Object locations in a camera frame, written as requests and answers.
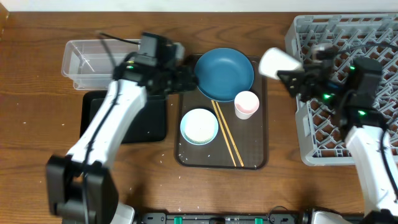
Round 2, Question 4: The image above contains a light green cup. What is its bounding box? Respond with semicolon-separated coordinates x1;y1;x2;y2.
258;47;303;80

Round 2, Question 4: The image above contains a pink cup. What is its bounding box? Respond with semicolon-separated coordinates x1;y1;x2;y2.
234;91;260;119

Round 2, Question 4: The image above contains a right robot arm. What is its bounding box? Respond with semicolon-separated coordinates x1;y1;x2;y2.
273;49;397;223

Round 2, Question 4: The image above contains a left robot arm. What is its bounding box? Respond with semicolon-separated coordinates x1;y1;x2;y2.
45;32;198;224

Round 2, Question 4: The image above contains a grey dishwasher rack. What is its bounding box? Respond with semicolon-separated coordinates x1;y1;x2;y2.
285;13;397;166

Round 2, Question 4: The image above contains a dark blue plate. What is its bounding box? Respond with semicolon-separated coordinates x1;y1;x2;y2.
194;48;254;102

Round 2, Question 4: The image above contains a black tray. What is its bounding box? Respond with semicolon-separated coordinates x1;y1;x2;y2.
80;90;167;144

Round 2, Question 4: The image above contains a wooden chopstick left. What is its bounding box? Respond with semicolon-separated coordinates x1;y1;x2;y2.
211;100;236;167

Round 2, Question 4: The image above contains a wooden chopstick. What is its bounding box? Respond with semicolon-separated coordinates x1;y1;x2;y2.
215;101;244;167
211;100;236;167

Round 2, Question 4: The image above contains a light blue rice bowl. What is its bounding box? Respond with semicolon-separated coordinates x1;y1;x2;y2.
180;108;219;146

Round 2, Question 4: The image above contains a clear plastic bin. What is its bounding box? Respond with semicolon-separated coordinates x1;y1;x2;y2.
61;39;144;91

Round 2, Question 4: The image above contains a brown serving tray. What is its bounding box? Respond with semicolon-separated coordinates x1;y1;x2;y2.
174;56;269;170

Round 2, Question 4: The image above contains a wooden chopstick right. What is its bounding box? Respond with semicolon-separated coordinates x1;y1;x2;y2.
215;101;244;167

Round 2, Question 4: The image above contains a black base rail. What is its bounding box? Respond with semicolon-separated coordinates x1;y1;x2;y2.
134;212;303;224

